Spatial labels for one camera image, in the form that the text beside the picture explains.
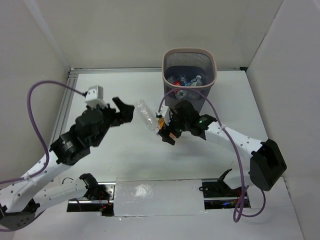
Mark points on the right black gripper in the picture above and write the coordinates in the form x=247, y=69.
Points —
x=174, y=115

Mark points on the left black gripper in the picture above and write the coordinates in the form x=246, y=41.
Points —
x=113, y=114

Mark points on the clear unlabelled plastic bottle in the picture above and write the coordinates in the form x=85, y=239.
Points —
x=147, y=116

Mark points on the blue label bottle white cap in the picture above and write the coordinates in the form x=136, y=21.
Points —
x=182, y=94

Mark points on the red label bottle red cap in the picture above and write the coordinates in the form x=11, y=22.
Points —
x=174, y=81

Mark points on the orange juice bottle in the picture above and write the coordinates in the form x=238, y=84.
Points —
x=161, y=122

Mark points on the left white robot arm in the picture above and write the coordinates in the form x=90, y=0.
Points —
x=21, y=203

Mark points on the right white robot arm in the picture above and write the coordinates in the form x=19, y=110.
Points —
x=266, y=162

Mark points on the grey mesh waste bin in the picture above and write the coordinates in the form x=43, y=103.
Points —
x=189, y=62

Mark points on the white taped front panel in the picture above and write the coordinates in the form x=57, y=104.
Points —
x=158, y=198

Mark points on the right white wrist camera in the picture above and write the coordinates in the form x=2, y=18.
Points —
x=163, y=112

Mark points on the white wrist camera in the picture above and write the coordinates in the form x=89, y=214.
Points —
x=163, y=112
x=95, y=97

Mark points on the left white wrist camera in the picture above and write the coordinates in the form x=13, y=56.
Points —
x=95, y=97

